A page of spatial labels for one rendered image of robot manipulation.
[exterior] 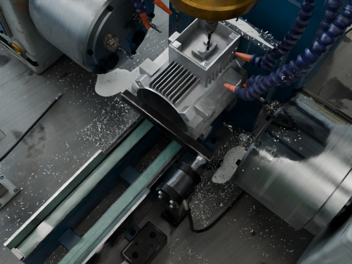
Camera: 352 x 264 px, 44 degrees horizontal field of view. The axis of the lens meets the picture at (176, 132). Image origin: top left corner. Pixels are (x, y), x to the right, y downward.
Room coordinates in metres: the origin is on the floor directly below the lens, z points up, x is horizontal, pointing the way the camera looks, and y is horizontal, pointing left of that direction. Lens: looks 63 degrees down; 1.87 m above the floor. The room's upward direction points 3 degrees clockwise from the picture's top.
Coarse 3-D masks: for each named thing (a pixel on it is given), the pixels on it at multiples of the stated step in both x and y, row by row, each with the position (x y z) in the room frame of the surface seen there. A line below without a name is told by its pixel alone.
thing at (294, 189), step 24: (312, 96) 0.46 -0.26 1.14; (288, 120) 0.39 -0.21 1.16; (312, 120) 0.40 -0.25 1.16; (336, 120) 0.40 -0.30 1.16; (240, 144) 0.39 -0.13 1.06; (264, 144) 0.36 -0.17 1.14; (288, 144) 0.35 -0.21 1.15; (312, 144) 0.35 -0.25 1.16; (336, 144) 0.35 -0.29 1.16; (240, 168) 0.33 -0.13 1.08; (264, 168) 0.32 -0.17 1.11; (288, 168) 0.31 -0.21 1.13; (312, 168) 0.31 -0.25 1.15; (336, 168) 0.31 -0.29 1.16; (264, 192) 0.29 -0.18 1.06; (288, 192) 0.28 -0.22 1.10; (312, 192) 0.27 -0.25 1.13; (336, 192) 0.27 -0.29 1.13; (288, 216) 0.25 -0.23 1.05; (312, 216) 0.24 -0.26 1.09; (336, 216) 0.26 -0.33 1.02
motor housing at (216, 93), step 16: (160, 64) 0.57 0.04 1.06; (176, 64) 0.55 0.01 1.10; (160, 80) 0.51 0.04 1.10; (176, 80) 0.51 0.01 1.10; (192, 80) 0.51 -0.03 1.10; (144, 96) 0.53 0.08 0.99; (160, 96) 0.55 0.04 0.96; (176, 96) 0.47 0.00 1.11; (192, 96) 0.49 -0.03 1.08; (208, 96) 0.50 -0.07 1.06; (224, 96) 0.51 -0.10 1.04; (160, 112) 0.52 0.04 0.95; (176, 112) 0.52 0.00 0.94; (192, 128) 0.43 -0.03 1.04
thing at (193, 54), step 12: (192, 24) 0.63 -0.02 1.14; (204, 24) 0.64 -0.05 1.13; (180, 36) 0.59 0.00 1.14; (192, 36) 0.62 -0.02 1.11; (204, 36) 0.62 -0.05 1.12; (216, 36) 0.62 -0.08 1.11; (228, 36) 0.60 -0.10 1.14; (240, 36) 0.60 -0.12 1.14; (180, 48) 0.57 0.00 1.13; (192, 48) 0.59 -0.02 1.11; (204, 48) 0.57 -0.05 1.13; (216, 48) 0.59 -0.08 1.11; (228, 48) 0.57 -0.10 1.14; (180, 60) 0.55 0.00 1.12; (192, 60) 0.53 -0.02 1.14; (204, 60) 0.53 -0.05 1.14; (216, 60) 0.54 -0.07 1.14; (228, 60) 0.57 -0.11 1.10; (192, 72) 0.53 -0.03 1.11; (204, 72) 0.51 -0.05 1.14; (216, 72) 0.54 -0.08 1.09; (204, 84) 0.51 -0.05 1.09
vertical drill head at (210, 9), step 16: (176, 0) 0.52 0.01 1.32; (192, 0) 0.51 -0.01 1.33; (208, 0) 0.51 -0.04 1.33; (224, 0) 0.52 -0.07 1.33; (240, 0) 0.52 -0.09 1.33; (256, 0) 0.53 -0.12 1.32; (192, 16) 0.50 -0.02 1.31; (208, 16) 0.50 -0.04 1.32; (224, 16) 0.50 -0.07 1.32; (208, 32) 0.52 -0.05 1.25; (208, 48) 0.52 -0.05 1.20
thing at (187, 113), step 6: (234, 60) 0.58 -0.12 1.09; (240, 60) 0.58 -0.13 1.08; (234, 66) 0.58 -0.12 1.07; (240, 66) 0.57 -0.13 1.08; (138, 78) 0.52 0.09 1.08; (144, 78) 0.52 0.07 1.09; (138, 84) 0.51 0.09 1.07; (144, 84) 0.51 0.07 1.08; (186, 108) 0.45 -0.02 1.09; (180, 114) 0.44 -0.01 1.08; (186, 114) 0.44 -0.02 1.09; (192, 114) 0.44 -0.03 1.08; (186, 120) 0.43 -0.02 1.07
